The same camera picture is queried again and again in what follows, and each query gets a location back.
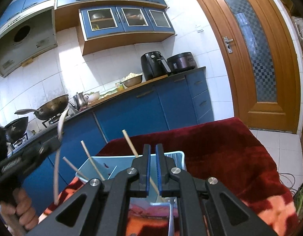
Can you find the bamboo chopstick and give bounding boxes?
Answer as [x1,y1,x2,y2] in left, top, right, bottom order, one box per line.
[122,129,165,203]

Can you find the cream chopstick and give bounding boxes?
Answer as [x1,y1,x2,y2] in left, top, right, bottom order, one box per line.
[80,140,105,181]
[63,157,89,181]

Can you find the person's left hand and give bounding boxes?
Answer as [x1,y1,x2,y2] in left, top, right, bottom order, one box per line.
[0,188,39,235]

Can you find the black wok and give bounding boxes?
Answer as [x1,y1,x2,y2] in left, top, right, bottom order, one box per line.
[15,94,69,120]
[4,117,28,144]

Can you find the light blue utensil box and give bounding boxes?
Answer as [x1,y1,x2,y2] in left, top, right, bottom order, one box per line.
[76,146,186,217]

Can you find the red floral blanket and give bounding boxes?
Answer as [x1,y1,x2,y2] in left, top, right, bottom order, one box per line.
[38,117,300,236]

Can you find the steel kettle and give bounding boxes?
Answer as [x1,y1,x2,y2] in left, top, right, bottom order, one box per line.
[71,92,88,110]

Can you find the white ceramic bowl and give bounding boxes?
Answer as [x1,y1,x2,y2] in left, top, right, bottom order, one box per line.
[86,91,100,103]

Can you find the blue base cabinets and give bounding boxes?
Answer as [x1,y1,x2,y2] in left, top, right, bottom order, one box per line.
[6,66,215,217]

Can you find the range hood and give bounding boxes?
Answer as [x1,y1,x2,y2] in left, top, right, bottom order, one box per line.
[0,9,57,77]

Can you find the metal bowl with food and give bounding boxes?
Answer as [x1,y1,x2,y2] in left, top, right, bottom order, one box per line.
[122,73,143,88]

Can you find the dark rice cooker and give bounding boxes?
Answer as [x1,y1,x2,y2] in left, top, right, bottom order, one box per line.
[167,52,197,74]

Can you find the black air fryer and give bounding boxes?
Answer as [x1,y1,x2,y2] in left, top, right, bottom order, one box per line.
[141,51,171,81]

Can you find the wooden door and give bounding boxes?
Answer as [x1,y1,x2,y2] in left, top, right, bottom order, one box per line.
[197,0,301,133]

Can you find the white plastic bag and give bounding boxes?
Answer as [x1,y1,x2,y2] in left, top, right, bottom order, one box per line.
[291,16,303,51]

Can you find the white cable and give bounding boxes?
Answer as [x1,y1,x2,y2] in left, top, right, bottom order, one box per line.
[278,171,300,195]

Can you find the blue wall cabinet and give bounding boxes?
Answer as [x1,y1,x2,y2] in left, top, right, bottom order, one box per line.
[0,0,174,55]

